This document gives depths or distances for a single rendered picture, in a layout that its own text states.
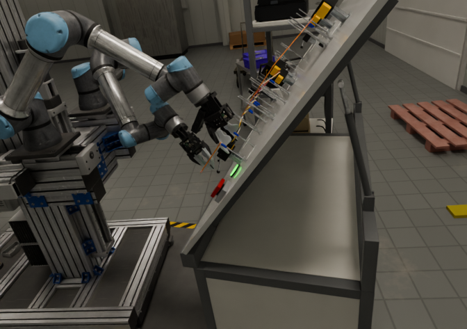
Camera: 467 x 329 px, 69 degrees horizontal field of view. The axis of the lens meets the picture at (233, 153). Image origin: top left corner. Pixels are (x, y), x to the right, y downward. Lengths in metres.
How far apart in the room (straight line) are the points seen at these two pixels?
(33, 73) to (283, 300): 1.15
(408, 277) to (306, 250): 1.19
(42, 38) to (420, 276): 2.25
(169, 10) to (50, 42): 8.76
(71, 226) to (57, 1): 11.15
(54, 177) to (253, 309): 1.00
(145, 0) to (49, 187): 8.69
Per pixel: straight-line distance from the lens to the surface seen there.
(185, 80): 1.14
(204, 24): 11.36
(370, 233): 1.07
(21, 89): 1.40
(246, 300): 1.32
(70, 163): 1.59
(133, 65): 1.32
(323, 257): 1.27
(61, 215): 2.07
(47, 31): 1.25
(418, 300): 2.28
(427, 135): 3.89
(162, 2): 9.97
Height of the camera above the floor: 1.68
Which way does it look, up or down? 27 degrees down
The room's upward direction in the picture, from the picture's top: 8 degrees counter-clockwise
